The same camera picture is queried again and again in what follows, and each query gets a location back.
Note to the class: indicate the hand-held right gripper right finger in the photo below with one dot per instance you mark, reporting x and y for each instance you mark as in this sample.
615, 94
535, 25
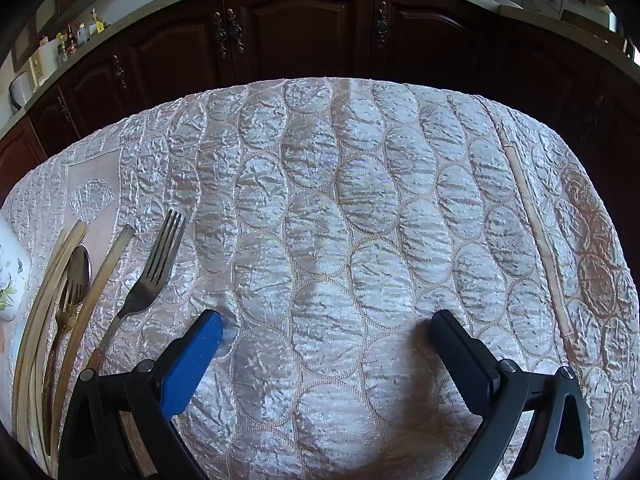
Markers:
457, 360

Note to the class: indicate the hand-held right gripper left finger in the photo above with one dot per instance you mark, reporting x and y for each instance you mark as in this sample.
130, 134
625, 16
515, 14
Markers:
197, 360

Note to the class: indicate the ivory chopstick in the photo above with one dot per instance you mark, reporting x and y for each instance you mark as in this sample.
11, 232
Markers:
52, 305
37, 310
102, 275

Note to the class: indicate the silver spoon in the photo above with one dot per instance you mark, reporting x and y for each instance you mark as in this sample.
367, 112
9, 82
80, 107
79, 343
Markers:
78, 266

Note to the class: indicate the white floral cup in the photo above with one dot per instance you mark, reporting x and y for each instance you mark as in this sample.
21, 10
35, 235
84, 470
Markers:
10, 280

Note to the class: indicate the quilted satin tablecloth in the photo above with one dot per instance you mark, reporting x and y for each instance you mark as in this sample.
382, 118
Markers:
350, 210

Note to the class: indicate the white canister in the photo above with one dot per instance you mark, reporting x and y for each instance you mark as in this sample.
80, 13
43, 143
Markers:
42, 65

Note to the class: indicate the dark wooden kitchen cabinets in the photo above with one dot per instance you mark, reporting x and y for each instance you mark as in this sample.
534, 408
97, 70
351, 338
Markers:
300, 35

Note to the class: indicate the dark small bottle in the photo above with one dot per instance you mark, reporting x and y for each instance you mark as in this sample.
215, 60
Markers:
70, 41

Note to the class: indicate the clear glass bottle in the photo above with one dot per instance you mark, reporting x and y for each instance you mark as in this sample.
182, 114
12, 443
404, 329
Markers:
82, 34

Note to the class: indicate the white cutting board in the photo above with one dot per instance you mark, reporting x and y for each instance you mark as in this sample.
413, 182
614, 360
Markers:
510, 2

